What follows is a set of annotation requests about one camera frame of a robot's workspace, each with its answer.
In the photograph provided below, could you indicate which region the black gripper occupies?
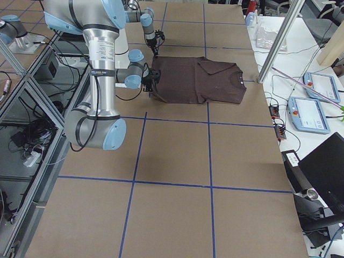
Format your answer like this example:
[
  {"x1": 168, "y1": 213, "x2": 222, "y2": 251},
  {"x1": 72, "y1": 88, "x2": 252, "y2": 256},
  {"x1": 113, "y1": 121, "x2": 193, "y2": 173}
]
[
  {"x1": 141, "y1": 68, "x2": 161, "y2": 97},
  {"x1": 145, "y1": 30, "x2": 165, "y2": 58}
]

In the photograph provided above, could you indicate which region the dark brown t-shirt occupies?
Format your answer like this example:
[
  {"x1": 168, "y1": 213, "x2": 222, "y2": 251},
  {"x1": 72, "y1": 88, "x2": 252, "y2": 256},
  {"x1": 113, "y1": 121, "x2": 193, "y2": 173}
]
[{"x1": 152, "y1": 56, "x2": 246, "y2": 104}]

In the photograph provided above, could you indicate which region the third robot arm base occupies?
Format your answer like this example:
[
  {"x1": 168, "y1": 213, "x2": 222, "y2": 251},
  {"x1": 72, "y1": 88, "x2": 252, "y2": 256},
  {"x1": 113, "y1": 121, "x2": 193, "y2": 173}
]
[{"x1": 1, "y1": 15, "x2": 45, "y2": 54}]

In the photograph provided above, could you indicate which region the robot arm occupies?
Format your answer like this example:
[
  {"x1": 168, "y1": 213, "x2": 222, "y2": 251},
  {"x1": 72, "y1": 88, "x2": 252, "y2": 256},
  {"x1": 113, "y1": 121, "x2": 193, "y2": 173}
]
[
  {"x1": 44, "y1": 1, "x2": 164, "y2": 152},
  {"x1": 123, "y1": 2, "x2": 165, "y2": 58}
]

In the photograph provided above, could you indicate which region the red cylinder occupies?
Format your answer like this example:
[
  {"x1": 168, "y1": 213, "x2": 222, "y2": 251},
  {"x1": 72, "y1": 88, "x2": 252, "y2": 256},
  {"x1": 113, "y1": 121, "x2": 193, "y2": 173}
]
[{"x1": 247, "y1": 0, "x2": 257, "y2": 13}]

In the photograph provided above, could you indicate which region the clear plastic bag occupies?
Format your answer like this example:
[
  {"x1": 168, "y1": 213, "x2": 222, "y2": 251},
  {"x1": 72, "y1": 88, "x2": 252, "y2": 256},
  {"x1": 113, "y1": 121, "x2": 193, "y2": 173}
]
[{"x1": 253, "y1": 26, "x2": 278, "y2": 50}]

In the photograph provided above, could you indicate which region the near teach pendant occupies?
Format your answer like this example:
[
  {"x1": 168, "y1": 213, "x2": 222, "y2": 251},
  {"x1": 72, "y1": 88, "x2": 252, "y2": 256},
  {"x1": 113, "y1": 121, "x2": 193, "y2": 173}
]
[{"x1": 288, "y1": 97, "x2": 331, "y2": 134}]

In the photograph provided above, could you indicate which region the teach pendant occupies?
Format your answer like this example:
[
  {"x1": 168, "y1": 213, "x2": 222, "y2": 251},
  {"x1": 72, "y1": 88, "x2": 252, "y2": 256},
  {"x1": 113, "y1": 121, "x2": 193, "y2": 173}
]
[
  {"x1": 288, "y1": 97, "x2": 331, "y2": 134},
  {"x1": 303, "y1": 72, "x2": 341, "y2": 104}
]

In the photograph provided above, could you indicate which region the black box with label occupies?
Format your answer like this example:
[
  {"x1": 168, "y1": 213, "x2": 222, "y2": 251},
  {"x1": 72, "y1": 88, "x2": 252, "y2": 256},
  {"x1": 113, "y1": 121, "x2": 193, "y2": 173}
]
[{"x1": 281, "y1": 150, "x2": 312, "y2": 194}]

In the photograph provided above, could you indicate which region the far teach pendant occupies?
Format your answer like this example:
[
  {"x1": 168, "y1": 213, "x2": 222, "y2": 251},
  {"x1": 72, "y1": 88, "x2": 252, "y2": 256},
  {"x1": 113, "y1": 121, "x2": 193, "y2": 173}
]
[{"x1": 303, "y1": 72, "x2": 341, "y2": 104}]

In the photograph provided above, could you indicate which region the reacher grabber stick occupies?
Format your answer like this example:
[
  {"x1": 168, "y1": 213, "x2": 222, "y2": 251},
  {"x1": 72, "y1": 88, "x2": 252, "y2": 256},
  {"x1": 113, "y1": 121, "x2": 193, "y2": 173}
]
[{"x1": 272, "y1": 67, "x2": 344, "y2": 113}]

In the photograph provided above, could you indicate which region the black laptop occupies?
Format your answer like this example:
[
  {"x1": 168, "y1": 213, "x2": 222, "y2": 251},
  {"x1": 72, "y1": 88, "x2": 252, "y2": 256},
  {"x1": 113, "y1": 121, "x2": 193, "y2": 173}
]
[{"x1": 298, "y1": 132, "x2": 343, "y2": 214}]

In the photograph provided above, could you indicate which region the aluminium frame rail structure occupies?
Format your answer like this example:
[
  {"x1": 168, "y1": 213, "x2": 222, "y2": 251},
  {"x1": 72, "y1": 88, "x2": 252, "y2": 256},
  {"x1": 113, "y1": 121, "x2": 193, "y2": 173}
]
[{"x1": 1, "y1": 33, "x2": 89, "y2": 257}]

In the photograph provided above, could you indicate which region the bundle of floor cables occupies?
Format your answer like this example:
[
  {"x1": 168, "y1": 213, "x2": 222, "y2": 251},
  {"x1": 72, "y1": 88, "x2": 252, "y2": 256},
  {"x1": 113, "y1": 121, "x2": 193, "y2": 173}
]
[{"x1": 5, "y1": 102, "x2": 65, "y2": 169}]

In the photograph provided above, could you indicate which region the aluminium frame post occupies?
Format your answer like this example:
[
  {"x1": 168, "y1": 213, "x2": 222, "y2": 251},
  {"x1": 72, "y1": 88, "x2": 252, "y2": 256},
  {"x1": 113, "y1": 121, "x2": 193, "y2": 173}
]
[{"x1": 257, "y1": 0, "x2": 305, "y2": 83}]

